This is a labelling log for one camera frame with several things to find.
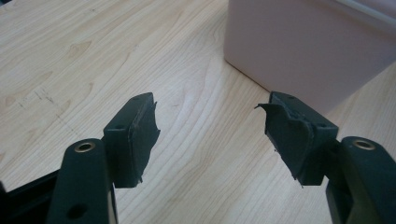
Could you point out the pink plastic box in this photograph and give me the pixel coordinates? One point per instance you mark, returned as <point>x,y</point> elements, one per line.
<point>305,46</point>

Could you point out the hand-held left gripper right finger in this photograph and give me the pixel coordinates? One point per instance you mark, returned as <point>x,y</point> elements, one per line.
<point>306,146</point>

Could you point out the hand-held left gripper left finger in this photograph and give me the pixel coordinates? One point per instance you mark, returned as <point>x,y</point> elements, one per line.
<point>127,146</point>

